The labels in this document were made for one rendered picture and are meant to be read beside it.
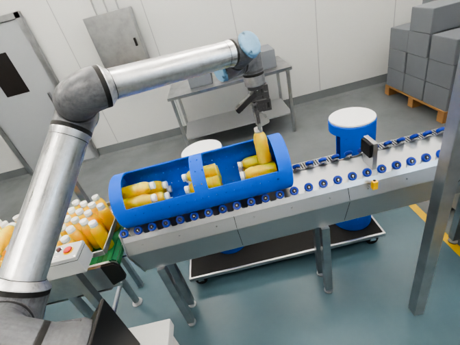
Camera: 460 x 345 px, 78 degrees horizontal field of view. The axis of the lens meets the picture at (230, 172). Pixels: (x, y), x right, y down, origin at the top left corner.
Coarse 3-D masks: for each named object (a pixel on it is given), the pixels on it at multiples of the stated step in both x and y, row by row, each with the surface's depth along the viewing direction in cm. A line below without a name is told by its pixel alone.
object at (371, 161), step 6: (366, 138) 146; (366, 144) 144; (372, 144) 141; (366, 150) 145; (372, 150) 142; (366, 156) 151; (372, 156) 144; (366, 162) 153; (372, 162) 146; (372, 168) 148
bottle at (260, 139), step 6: (258, 132) 133; (258, 138) 133; (264, 138) 134; (258, 144) 134; (264, 144) 134; (258, 150) 136; (264, 150) 135; (258, 156) 138; (264, 156) 137; (258, 162) 140; (264, 162) 138
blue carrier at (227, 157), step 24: (240, 144) 148; (144, 168) 146; (168, 168) 155; (192, 168) 134; (288, 168) 132; (120, 192) 134; (216, 192) 134; (240, 192) 136; (264, 192) 140; (120, 216) 135; (144, 216) 137; (168, 216) 141
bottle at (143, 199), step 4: (136, 196) 141; (140, 196) 140; (144, 196) 140; (148, 196) 140; (124, 200) 141; (128, 200) 140; (132, 200) 140; (136, 200) 140; (140, 200) 139; (144, 200) 139; (148, 200) 140; (128, 204) 140; (132, 204) 139; (136, 204) 140; (140, 204) 140; (144, 204) 140; (128, 208) 140
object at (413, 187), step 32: (352, 160) 159; (384, 160) 153; (416, 160) 147; (288, 192) 149; (352, 192) 145; (384, 192) 146; (416, 192) 152; (160, 224) 151; (224, 224) 147; (256, 224) 148; (288, 224) 154; (320, 224) 161; (128, 256) 149; (160, 256) 156; (192, 256) 164
